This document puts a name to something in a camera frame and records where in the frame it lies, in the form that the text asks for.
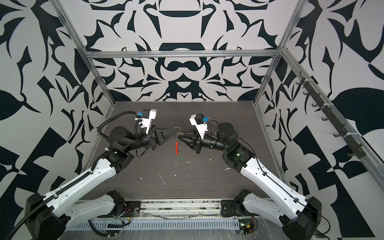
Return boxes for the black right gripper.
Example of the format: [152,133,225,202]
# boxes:
[180,127,232,155]

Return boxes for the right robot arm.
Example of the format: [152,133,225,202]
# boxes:
[178,123,322,240]

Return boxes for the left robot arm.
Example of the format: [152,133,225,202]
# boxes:
[26,126,177,240]

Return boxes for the small circuit board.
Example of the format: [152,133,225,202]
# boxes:
[239,219,255,235]

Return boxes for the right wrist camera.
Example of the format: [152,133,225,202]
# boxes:
[190,113,209,140]

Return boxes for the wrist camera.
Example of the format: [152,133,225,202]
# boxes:
[135,109,157,135]
[190,113,209,140]

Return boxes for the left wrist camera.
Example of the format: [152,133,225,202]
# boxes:
[135,109,157,135]

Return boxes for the black corrugated cable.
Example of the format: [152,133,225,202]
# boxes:
[96,110,139,139]

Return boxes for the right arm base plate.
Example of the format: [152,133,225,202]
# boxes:
[221,200,249,218]

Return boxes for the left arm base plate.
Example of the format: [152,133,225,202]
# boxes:
[118,201,142,218]

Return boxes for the slotted cable duct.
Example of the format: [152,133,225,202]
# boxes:
[59,218,241,231]

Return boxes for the wall hook rack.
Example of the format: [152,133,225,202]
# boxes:
[297,73,367,159]

